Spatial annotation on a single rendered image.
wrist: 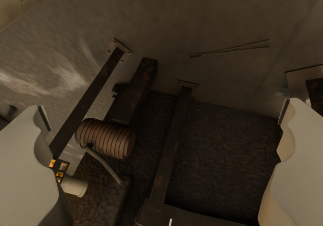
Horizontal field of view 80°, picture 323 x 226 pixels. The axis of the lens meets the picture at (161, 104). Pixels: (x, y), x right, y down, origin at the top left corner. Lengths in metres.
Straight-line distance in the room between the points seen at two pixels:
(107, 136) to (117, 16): 0.54
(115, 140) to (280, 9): 0.75
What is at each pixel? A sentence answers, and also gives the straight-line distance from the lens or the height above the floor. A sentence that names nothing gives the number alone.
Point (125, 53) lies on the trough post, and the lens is 1.09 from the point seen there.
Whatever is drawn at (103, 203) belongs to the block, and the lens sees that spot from 0.86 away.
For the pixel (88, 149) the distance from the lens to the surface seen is 0.76.
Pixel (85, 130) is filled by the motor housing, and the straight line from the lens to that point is 0.81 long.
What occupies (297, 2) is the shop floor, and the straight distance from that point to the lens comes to 0.87.
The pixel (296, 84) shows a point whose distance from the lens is 1.09.
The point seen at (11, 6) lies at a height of 0.35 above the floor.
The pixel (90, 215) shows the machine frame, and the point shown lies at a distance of 0.97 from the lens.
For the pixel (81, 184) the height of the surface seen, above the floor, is 0.66.
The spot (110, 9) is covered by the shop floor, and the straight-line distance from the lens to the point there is 0.99.
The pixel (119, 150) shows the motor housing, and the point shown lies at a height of 0.52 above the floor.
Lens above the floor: 0.76
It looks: 35 degrees down
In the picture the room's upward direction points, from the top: 160 degrees counter-clockwise
